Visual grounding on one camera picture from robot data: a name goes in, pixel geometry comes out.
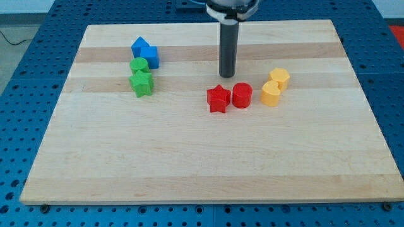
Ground yellow heart block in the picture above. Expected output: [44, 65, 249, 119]
[260, 80, 281, 107]

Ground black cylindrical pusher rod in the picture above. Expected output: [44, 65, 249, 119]
[219, 23, 239, 78]

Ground wooden board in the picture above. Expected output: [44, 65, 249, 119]
[20, 20, 403, 205]

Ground blue pentagon block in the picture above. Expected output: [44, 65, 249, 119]
[131, 37, 150, 58]

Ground blue cube block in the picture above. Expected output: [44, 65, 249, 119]
[140, 46, 160, 69]

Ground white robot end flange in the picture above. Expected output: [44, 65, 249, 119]
[206, 0, 259, 25]

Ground black board clamp screw left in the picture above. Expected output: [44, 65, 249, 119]
[40, 204, 50, 214]

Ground green star block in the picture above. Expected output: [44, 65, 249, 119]
[129, 71, 154, 98]

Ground black board clamp screw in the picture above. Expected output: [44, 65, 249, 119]
[382, 202, 393, 212]
[40, 204, 50, 214]

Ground black cable on floor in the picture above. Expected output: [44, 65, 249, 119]
[0, 30, 33, 46]

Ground black board clamp screw right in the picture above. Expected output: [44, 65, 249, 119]
[382, 202, 393, 212]

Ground yellow hexagon block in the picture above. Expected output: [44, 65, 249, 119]
[268, 67, 290, 91]

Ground red star block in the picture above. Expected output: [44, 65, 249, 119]
[206, 84, 231, 113]

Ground red cylinder block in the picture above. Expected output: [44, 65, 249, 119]
[232, 83, 253, 108]

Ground green cylinder block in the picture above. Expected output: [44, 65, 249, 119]
[129, 57, 150, 75]

